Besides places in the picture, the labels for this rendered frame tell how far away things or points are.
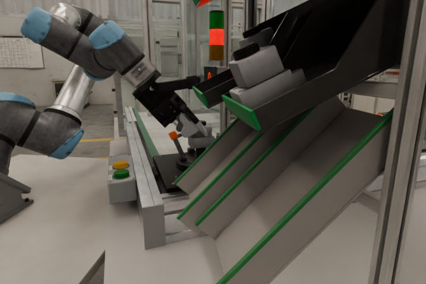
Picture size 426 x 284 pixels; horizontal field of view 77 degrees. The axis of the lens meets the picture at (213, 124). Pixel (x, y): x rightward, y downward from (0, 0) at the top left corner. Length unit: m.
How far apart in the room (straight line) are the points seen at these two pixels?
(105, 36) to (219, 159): 0.36
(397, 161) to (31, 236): 0.74
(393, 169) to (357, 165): 0.03
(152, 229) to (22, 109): 0.53
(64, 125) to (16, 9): 8.69
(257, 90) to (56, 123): 0.74
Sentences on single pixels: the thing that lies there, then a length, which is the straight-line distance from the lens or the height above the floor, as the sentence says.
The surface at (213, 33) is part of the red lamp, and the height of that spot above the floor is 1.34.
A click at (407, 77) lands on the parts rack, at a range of 0.30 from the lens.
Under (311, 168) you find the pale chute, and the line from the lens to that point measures 0.39.
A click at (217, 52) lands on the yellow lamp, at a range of 0.92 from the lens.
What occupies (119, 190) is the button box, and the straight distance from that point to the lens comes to 0.74.
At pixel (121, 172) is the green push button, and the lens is 0.75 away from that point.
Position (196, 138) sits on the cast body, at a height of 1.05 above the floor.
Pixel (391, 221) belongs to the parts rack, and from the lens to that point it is 0.33.
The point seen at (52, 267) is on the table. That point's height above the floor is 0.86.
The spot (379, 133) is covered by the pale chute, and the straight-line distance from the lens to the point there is 0.32.
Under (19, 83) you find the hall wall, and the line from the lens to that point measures 9.56.
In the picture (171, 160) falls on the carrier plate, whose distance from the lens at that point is 0.82.
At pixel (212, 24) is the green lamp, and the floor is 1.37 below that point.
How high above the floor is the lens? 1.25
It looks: 13 degrees down
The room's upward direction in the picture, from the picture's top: straight up
